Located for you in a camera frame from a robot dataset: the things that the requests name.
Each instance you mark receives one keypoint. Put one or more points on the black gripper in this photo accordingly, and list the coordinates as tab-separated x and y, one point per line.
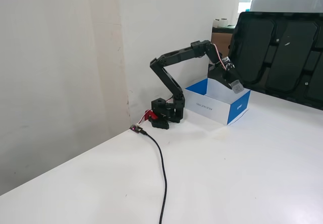
219	74

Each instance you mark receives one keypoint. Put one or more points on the gray 3d-printed block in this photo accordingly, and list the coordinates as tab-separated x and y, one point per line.
237	87

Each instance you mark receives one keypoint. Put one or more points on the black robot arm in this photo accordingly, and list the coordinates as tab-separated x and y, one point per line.
166	79

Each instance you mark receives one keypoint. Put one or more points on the blue white cardboard box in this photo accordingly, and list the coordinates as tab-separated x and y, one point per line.
237	108

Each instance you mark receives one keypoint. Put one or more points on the brown cardboard box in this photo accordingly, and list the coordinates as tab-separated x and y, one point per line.
220	43

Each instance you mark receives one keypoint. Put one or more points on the white cup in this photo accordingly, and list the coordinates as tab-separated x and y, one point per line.
217	22
224	22

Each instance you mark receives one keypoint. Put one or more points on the black plastic tray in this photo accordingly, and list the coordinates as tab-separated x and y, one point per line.
277	55

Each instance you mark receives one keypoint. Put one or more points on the red black table clamp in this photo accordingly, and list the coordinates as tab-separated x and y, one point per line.
157	121

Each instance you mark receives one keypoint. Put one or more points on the red white board lead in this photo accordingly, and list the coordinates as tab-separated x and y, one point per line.
142	118

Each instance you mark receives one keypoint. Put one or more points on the white plastic container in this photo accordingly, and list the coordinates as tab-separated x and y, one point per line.
285	4

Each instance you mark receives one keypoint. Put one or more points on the small controller board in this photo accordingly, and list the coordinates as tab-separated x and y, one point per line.
135	128

